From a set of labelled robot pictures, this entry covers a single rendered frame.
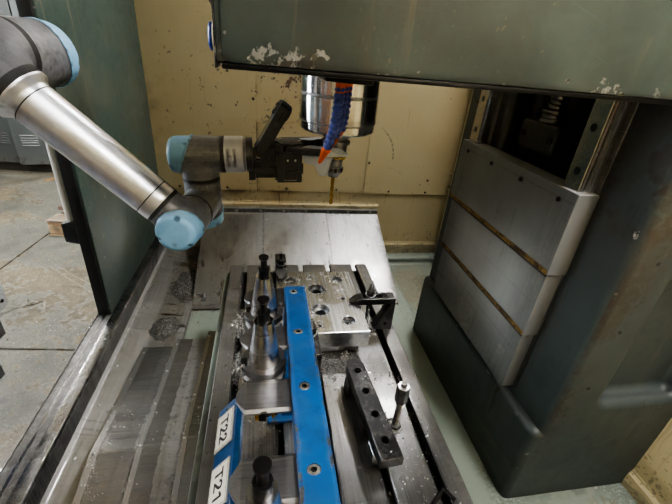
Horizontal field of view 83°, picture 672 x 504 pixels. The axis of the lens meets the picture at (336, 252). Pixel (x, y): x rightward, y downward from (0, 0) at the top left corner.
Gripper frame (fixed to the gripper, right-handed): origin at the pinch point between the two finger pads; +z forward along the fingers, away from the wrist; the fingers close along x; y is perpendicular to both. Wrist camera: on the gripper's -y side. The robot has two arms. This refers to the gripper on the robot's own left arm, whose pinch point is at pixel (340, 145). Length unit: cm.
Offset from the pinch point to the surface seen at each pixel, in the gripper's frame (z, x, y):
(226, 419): -26, 29, 48
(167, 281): -61, -66, 75
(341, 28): -6.7, 32.5, -20.7
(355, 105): 1.1, 7.8, -9.3
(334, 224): 17, -93, 62
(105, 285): -67, -26, 50
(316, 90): -6.1, 5.8, -11.5
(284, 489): -15, 59, 21
